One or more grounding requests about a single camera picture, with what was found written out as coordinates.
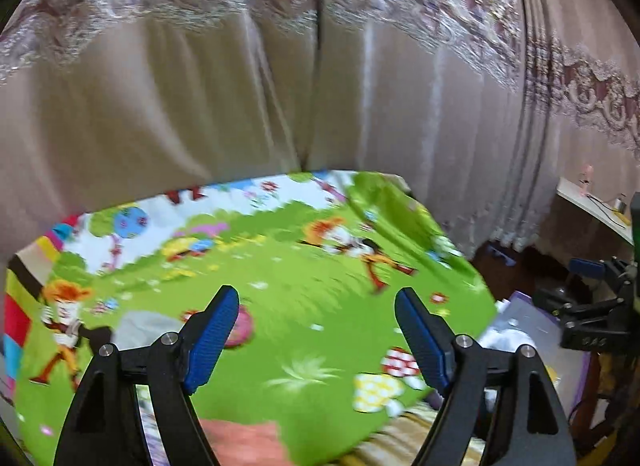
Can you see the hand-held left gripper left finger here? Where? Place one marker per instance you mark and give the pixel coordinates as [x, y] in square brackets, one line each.
[212, 336]

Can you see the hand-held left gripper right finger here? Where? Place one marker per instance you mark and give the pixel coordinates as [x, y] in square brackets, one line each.
[422, 341]

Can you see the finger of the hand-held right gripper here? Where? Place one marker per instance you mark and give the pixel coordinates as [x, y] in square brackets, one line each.
[590, 268]

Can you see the grey cloth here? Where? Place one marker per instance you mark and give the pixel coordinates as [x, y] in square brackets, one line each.
[132, 326]

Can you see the white plastic bag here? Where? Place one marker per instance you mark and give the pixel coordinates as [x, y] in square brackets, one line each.
[530, 331]

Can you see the cartoon printed blanket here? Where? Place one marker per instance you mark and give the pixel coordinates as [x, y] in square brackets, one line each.
[280, 296]

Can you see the beige woven mat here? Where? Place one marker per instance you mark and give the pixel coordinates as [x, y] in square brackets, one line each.
[405, 433]

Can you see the pink fluffy garment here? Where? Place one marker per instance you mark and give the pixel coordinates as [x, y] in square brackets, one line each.
[245, 441]

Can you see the beige embroidered curtain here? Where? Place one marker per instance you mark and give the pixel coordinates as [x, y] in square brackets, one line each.
[300, 70]

